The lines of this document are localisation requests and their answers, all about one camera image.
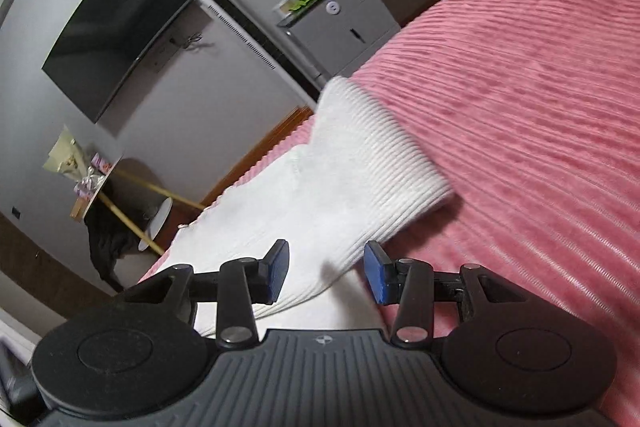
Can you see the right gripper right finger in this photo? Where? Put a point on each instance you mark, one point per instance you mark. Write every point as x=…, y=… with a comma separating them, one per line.
x=394, y=281

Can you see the white tower air conditioner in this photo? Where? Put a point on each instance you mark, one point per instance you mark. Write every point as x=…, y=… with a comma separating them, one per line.
x=260, y=44

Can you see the black garment on table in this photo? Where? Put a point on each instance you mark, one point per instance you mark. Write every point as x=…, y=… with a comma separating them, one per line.
x=114, y=249

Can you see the white knit garment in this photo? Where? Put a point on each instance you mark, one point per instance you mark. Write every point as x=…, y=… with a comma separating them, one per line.
x=359, y=177

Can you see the round side table yellow legs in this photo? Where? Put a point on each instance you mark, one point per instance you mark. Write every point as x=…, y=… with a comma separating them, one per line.
x=143, y=206

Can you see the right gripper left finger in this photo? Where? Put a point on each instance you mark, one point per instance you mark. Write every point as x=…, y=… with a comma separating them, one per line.
x=257, y=281

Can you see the grey drawer cabinet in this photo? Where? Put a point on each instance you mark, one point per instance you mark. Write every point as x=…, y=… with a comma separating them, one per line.
x=338, y=36

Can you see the black wall television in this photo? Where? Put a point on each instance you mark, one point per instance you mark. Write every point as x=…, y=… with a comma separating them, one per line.
x=100, y=46

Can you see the pink ribbed bedspread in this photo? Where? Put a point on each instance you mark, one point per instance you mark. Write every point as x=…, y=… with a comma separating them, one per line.
x=531, y=110

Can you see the cream flower bouquet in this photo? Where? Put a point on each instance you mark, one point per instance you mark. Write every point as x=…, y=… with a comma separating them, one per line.
x=67, y=156

